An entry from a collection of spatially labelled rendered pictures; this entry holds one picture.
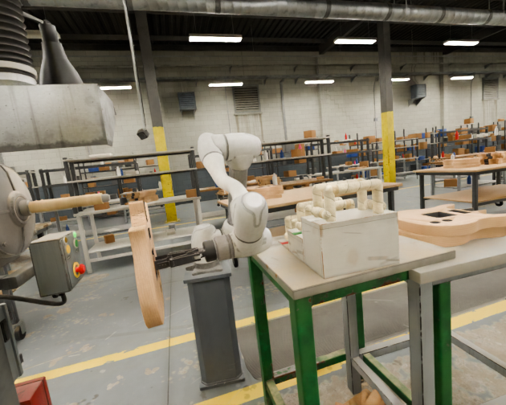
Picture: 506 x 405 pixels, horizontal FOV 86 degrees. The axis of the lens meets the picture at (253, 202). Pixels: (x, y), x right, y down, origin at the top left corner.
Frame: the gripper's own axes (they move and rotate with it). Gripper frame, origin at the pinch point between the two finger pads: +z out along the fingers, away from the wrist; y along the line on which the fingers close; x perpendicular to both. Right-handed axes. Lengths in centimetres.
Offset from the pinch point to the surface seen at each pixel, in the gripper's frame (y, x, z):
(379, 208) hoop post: -27, 6, -70
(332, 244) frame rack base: -26, -2, -52
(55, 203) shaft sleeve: -8.1, 24.3, 22.3
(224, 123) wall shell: 1055, 333, -299
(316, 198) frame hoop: -18, 12, -54
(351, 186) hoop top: -27, 15, -61
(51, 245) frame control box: 14.5, 11.7, 33.3
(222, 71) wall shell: 1030, 546, -326
